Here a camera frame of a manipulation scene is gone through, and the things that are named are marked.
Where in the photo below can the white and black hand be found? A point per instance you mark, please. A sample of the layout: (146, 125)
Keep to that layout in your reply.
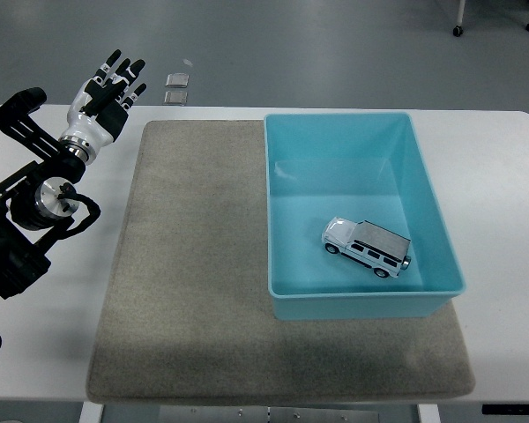
(86, 128)

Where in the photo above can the white toy car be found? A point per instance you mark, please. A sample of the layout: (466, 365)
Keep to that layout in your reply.
(370, 247)

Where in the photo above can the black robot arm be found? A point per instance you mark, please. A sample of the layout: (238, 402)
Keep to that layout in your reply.
(13, 260)

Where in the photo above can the blue plastic box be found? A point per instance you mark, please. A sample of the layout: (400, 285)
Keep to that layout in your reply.
(344, 194)

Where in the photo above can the silver floor outlet plate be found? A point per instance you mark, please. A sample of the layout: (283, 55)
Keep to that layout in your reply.
(176, 97)
(177, 79)

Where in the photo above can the grey-brown felt mat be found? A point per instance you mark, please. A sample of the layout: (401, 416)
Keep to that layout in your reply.
(194, 286)

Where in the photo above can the white table leg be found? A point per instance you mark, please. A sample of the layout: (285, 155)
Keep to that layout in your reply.
(91, 413)
(428, 414)

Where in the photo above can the grey metal plate with screws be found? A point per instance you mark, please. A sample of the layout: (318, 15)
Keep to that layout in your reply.
(269, 415)

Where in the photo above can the black table control panel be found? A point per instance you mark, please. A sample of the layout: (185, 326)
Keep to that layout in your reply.
(513, 409)

